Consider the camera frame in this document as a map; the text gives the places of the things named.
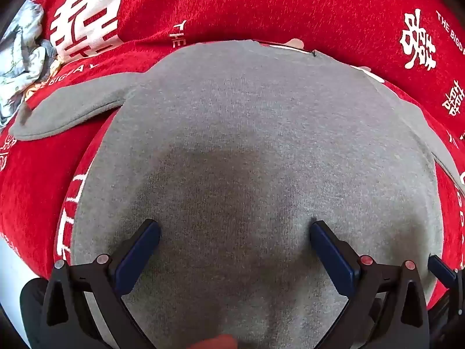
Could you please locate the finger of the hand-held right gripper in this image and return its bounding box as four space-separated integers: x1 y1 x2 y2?
428 256 458 289

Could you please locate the red printed blanket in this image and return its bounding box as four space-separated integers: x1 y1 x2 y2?
0 0 465 311

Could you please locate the small grey knit shirt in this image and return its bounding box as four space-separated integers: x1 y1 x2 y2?
9 39 465 349

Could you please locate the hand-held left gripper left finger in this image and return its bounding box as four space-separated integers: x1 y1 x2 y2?
42 219 162 349

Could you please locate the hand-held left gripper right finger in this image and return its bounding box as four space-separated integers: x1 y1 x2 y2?
310 220 431 349

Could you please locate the grey white patterned cloth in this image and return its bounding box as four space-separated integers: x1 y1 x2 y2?
0 0 59 128

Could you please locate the white bed sheet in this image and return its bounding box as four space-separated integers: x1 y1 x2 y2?
0 234 46 320

